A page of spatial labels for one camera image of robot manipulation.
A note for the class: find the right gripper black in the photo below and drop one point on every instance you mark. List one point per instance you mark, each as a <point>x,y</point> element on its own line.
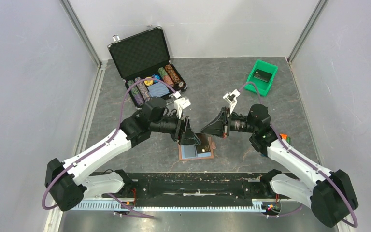
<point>218,127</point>

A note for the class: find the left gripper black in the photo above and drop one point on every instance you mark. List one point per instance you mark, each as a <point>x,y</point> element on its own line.
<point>183,134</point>

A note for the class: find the black credit card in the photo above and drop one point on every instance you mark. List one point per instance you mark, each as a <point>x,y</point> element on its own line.
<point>204,146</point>
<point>262,75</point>

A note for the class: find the tan leather card holder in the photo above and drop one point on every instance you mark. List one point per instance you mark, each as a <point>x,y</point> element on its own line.
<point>188,152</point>

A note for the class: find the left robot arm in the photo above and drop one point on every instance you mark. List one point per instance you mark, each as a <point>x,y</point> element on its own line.
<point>68,182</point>

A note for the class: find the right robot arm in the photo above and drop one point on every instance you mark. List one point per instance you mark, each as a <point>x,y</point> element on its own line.
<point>330,195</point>

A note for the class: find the blue playing card deck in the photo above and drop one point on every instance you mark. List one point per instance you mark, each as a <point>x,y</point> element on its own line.
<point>158,89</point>

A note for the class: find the green red chip row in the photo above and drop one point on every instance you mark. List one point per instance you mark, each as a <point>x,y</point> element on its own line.
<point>165,76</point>

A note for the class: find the orange brown chip row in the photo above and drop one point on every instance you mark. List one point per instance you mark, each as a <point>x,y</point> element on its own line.
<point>174,76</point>

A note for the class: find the colourful toy block set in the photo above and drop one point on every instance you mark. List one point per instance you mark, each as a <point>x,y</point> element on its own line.
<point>285,138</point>

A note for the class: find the purple poker chip row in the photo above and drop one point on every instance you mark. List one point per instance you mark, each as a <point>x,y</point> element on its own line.
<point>141,94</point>

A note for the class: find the yellow dealer button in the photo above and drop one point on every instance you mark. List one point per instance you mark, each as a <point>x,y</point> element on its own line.
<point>148,81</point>

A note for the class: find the blue dealer button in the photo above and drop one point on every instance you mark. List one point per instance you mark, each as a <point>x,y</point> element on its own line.
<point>156,77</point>

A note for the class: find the green plastic bin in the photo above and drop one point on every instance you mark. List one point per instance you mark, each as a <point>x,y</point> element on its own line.
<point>263,88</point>

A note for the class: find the green poker chip row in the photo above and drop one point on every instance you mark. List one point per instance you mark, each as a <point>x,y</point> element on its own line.
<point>133,91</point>

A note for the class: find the black poker chip case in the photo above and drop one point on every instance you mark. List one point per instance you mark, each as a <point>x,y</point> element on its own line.
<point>140,56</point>

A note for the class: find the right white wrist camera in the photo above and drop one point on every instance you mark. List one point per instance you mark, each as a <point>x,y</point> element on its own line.
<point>231,98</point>

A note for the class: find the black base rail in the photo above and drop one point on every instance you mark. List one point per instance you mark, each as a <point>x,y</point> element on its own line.
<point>202,191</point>

